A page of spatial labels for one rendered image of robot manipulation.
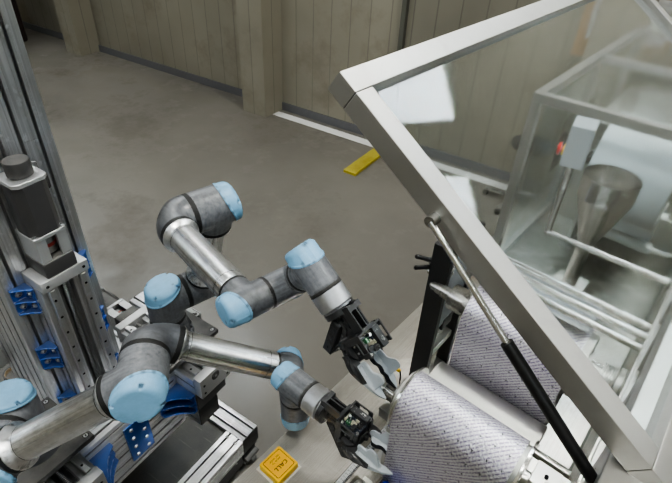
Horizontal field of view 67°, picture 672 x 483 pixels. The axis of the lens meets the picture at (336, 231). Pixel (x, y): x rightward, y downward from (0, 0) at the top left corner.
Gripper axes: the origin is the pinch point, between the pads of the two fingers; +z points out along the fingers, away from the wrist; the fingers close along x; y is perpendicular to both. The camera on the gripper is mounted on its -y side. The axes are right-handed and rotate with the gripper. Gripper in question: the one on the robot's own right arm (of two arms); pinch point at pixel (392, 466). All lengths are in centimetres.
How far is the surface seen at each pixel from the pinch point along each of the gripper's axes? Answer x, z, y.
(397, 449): -0.2, 0.5, 7.5
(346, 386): 21.0, -29.2, -19.0
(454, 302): 28.1, -5.9, 25.8
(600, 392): -13, 27, 64
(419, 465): -0.2, 6.0, 7.7
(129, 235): 71, -260, -109
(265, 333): 73, -125, -109
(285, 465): -9.2, -24.3, -16.6
